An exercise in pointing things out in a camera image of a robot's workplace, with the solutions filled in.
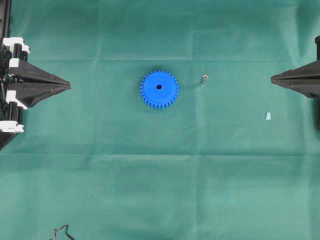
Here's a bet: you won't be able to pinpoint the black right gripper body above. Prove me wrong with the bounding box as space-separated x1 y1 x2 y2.
314 35 320 129

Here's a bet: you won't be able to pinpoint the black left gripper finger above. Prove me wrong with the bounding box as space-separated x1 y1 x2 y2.
5 82 71 109
8 59 70 85

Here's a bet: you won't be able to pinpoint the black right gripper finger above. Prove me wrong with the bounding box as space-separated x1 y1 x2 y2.
271 61 318 81
271 80 320 99

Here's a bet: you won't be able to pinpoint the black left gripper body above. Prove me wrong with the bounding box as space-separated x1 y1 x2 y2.
0 37 30 133

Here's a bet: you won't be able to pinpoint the small grey metal shaft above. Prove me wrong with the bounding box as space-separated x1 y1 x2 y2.
200 74 209 86

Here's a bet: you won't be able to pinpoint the blue plastic gear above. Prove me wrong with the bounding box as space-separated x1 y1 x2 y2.
139 70 179 110

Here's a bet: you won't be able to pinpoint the small pale tape piece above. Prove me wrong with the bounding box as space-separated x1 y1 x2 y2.
265 112 272 121

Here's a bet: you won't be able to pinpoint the thin black cable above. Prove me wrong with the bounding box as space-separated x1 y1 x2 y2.
48 223 77 240

